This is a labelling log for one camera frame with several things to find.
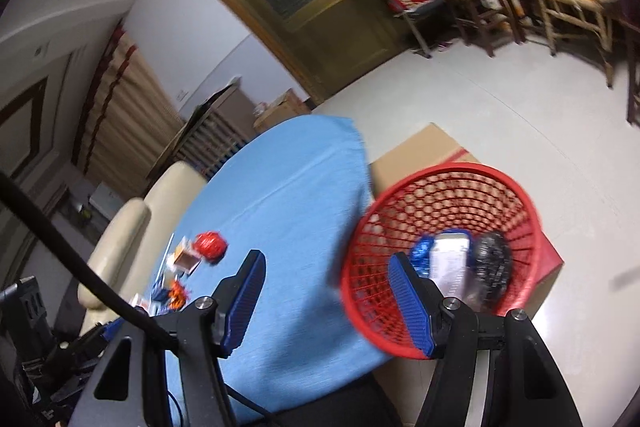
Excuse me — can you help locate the white purple medicine box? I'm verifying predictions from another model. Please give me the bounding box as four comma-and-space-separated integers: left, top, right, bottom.
430, 229, 472, 300

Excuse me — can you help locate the orange wrapper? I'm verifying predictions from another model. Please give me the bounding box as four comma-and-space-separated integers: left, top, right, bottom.
167, 280, 190, 311

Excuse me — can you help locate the red wrapper ball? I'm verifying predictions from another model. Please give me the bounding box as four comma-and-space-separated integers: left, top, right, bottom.
192, 231, 228, 263

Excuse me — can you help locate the small orange box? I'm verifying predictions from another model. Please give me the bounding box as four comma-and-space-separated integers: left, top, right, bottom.
172, 244, 201, 277

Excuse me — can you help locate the blue crumpled foil ball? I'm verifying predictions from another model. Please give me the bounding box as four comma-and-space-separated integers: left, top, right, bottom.
409, 234, 438, 279

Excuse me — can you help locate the cardboard box under basket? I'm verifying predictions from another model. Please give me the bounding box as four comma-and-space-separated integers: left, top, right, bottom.
370, 124, 564, 426

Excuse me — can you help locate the red plastic mesh basket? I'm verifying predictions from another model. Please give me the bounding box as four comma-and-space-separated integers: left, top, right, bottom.
341, 162, 544, 359

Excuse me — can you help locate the cream leather sofa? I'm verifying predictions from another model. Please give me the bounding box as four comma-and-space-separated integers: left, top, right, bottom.
77, 160, 208, 333

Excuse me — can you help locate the blue table cloth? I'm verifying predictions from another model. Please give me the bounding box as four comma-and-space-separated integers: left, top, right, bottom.
174, 115, 400, 426

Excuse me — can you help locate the wooden slatted crib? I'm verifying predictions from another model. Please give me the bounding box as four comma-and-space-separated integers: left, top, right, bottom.
146, 77, 257, 181

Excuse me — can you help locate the cardboard box by door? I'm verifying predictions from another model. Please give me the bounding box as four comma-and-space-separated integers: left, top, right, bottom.
254, 89, 311, 133

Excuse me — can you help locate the beige striped curtain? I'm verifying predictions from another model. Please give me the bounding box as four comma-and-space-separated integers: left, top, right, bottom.
72, 25, 183, 199

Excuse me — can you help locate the dark wooden stool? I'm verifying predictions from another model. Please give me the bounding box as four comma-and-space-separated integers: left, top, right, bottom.
444, 0, 526, 57

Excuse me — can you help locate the black cable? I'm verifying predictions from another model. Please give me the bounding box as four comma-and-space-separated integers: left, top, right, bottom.
0, 171, 281, 427

